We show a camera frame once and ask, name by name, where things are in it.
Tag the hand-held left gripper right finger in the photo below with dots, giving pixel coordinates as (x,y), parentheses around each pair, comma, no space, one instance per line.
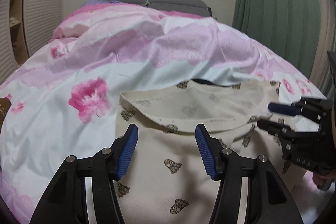
(207,153)

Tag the pink floral duvet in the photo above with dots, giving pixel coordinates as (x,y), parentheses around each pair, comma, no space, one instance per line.
(78,56)

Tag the beige curtain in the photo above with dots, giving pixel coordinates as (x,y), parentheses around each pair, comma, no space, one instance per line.
(328,29)

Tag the beige printed polo shirt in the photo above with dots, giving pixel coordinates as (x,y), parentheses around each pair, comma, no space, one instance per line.
(162,145)

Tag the purple pillow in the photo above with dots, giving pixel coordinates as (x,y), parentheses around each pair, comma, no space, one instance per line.
(102,2)

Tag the person's right hand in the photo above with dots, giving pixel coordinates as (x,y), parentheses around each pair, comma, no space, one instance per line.
(324,179)

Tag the white louvered wardrobe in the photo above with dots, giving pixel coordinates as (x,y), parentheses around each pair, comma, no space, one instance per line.
(42,3)

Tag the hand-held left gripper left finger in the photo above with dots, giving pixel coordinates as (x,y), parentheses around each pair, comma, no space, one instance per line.
(126,153)

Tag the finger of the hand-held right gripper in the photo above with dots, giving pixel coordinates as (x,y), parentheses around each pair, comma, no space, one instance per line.
(273,127)
(282,108)

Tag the brown striped folded cloth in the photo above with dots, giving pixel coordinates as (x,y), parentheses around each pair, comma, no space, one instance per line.
(4,109)

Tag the green curtain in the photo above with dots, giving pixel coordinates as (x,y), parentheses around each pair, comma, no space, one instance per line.
(275,3)

